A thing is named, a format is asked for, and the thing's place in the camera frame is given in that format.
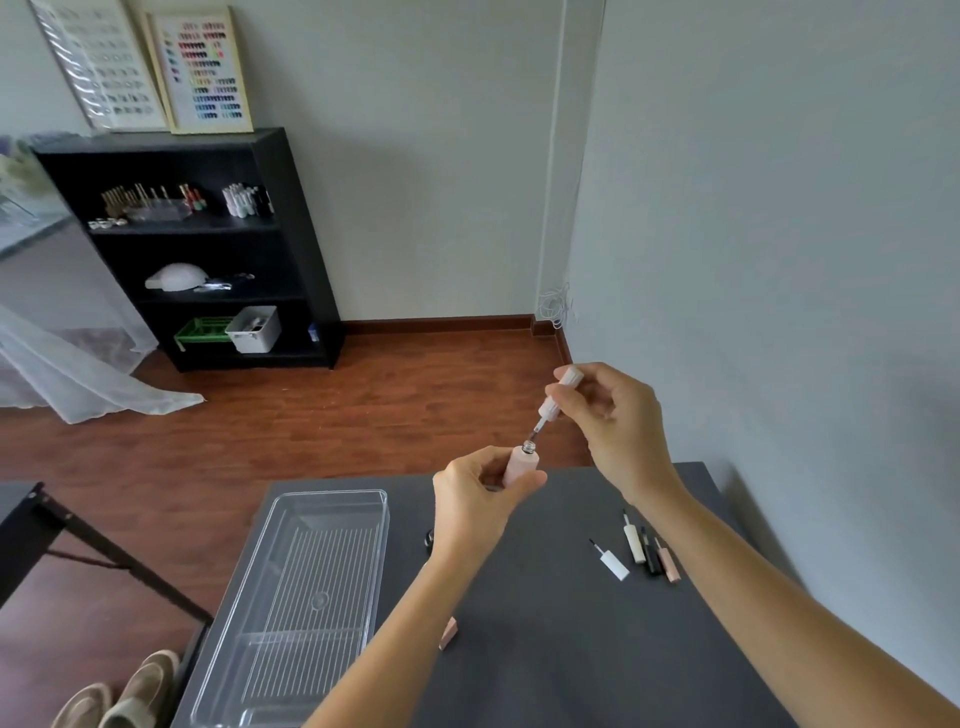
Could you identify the person's left hand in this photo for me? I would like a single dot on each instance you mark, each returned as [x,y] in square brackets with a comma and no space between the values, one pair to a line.
[469,510]

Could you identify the person's right hand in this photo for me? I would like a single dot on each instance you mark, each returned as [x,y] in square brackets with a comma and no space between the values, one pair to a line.
[630,435]

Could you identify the person's left thumb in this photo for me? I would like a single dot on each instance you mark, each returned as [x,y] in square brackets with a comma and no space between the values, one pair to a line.
[521,491]

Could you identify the person's right thumb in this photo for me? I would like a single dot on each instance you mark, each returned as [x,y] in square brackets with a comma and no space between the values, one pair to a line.
[568,409]

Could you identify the white cap with brush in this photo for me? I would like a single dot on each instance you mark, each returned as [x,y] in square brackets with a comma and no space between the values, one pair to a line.
[549,406]

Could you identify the pink nail polish bottle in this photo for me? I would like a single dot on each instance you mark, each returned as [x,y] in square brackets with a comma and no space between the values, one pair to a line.
[521,466]

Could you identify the person's left forearm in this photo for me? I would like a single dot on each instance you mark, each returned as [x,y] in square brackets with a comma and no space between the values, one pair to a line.
[375,652]

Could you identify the person's right forearm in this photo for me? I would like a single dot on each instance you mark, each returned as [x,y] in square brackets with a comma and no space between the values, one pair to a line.
[780,615]

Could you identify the white square brush cap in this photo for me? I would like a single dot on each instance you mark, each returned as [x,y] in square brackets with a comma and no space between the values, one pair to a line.
[613,564]

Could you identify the cream slim brush cap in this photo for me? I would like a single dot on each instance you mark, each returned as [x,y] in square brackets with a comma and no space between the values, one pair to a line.
[634,541]

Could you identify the black slim brush cap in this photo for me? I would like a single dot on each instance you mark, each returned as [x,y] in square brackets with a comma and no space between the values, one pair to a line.
[651,559]

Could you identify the small pink bottle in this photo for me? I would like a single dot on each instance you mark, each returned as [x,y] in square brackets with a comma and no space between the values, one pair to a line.
[448,634]

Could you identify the pink slim brush cap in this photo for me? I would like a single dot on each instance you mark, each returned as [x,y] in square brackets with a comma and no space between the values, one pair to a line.
[669,564]

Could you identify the clear plastic storage tray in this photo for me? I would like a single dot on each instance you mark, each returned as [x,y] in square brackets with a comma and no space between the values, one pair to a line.
[300,607]

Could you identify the white plastic bin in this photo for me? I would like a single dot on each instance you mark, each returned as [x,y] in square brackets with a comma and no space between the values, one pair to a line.
[253,330]

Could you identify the black bookshelf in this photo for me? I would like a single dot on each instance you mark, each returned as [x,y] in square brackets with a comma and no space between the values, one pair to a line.
[292,225]

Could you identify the green plastic basket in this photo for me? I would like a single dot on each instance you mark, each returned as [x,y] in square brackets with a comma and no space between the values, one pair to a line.
[202,332]

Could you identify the clear tools on shelf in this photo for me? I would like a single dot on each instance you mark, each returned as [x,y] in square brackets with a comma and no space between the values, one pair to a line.
[223,283]

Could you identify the group of white polish bottles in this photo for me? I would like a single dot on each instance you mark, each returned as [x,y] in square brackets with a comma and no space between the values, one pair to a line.
[244,202]

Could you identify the white nail lamp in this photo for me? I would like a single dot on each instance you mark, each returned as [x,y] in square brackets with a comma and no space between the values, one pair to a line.
[176,276]

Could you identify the beige shoe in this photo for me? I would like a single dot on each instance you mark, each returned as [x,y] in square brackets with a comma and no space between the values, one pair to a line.
[142,686]
[82,709]

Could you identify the group of nail brushes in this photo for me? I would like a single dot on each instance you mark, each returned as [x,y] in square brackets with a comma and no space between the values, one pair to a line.
[146,201]

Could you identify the white sheer curtain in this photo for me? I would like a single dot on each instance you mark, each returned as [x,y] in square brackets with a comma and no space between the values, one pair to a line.
[67,367]

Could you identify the black folding table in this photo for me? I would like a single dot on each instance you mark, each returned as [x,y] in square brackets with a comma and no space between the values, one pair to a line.
[45,525]

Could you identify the framed nail colour chart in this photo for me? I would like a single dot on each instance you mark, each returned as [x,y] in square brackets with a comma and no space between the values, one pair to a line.
[201,71]

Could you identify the framed clear nail tip display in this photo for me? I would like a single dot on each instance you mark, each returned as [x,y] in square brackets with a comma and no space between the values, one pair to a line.
[101,64]

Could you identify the white wall conduit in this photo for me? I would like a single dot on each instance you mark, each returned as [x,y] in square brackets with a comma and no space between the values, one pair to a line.
[574,150]

